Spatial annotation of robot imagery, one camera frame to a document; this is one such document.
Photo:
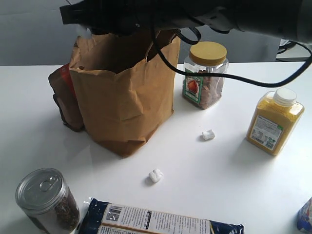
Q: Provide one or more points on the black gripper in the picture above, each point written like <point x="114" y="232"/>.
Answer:
<point x="119" y="17"/>

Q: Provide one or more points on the white foam piece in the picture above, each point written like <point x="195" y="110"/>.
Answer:
<point x="208" y="135"/>
<point x="155" y="175"/>

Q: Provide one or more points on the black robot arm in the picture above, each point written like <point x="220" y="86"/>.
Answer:
<point x="286" y="19"/>

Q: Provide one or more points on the brown paper bag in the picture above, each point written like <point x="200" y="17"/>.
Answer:
<point x="124" y="90"/>

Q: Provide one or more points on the brown coffee pouch red label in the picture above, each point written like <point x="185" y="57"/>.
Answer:
<point x="65" y="98"/>

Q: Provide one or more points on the clear nut jar yellow lid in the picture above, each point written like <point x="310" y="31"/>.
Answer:
<point x="206" y="57"/>

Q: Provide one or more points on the yellow grain bottle white cap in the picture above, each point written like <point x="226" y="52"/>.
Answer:
<point x="275" y="117"/>

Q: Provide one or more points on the clear can silver pull-tab lid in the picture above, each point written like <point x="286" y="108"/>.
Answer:
<point x="46" y="199"/>

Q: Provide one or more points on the dark blue pasta package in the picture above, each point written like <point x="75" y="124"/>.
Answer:
<point x="109" y="218"/>

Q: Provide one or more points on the blue white package corner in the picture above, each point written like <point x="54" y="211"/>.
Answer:
<point x="304" y="218"/>

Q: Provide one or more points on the background desk with cables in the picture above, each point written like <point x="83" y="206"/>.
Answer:
<point x="290" y="51"/>

